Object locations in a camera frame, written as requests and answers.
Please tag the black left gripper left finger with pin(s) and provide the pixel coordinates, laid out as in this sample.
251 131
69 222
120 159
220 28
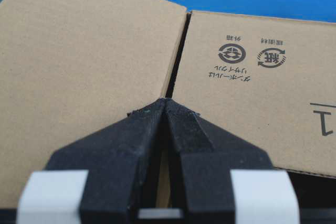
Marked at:
96 179

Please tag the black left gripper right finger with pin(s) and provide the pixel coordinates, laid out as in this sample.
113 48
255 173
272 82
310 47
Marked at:
226 179

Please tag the brown cardboard box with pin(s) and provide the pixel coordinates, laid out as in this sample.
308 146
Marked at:
72 67

